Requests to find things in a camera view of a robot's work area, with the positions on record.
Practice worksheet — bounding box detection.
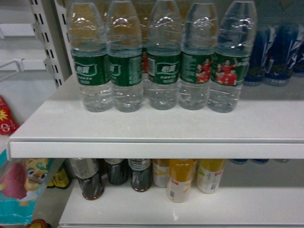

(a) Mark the white green drink bottle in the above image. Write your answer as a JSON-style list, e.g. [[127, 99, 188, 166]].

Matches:
[[196, 159, 226, 194]]

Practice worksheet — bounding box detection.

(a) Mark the dark tea bottle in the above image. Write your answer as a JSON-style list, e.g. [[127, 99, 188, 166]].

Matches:
[[69, 158, 105, 200], [104, 159, 129, 186], [128, 159, 152, 192]]

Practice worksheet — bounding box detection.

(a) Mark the clear water bottle green label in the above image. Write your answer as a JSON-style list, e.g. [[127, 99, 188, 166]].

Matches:
[[147, 0, 182, 110], [67, 0, 113, 112], [106, 0, 143, 113], [208, 0, 257, 113], [178, 1, 218, 110]]

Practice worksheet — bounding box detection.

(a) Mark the red sauce pouch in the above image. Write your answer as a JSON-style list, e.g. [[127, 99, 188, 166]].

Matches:
[[0, 96, 19, 135]]

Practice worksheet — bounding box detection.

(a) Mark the white metal shelf board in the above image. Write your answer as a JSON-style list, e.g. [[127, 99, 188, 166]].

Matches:
[[8, 76, 304, 159]]

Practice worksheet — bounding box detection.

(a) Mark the orange juice bottle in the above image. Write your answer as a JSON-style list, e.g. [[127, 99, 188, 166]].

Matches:
[[167, 159, 194, 203]]

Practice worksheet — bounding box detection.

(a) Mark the white slotted shelf upright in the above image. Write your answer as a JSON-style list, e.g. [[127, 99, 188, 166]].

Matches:
[[29, 0, 64, 88], [54, 0, 75, 74]]

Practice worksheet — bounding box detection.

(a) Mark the teal noodle snack bag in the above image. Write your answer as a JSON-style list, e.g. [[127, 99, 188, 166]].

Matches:
[[0, 150, 64, 225]]

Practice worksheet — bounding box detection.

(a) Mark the blue sports drink bottle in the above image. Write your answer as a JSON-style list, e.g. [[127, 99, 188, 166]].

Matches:
[[264, 21, 304, 86], [244, 24, 276, 86]]

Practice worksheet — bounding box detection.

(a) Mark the white wire display hook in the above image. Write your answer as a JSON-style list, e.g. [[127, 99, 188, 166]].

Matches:
[[0, 58, 24, 82]]

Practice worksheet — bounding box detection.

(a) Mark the white yellow drink bottle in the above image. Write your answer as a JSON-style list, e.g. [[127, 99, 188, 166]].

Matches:
[[152, 159, 169, 188]]

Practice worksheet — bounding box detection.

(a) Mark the white lower shelf board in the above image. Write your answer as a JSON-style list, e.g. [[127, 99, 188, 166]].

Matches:
[[59, 182, 304, 228]]

